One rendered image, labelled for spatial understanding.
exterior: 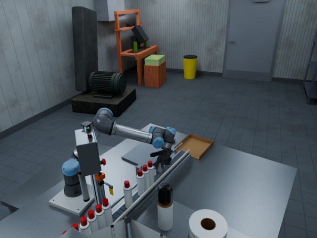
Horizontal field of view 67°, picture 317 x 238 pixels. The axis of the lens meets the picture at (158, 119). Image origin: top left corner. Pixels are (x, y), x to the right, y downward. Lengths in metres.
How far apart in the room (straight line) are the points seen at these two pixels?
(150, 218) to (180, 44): 6.52
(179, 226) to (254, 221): 0.49
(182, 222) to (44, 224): 0.87
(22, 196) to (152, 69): 4.92
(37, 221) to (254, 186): 1.52
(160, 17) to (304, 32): 3.87
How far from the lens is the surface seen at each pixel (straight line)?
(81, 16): 5.40
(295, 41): 7.28
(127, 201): 1.63
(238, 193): 1.90
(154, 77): 6.42
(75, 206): 1.82
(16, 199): 2.09
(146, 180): 1.71
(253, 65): 7.33
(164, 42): 7.84
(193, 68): 7.12
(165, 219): 1.47
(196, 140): 2.44
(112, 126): 1.58
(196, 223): 1.41
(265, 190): 1.99
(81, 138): 1.27
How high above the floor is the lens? 2.09
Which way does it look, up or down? 26 degrees down
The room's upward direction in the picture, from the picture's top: 1 degrees counter-clockwise
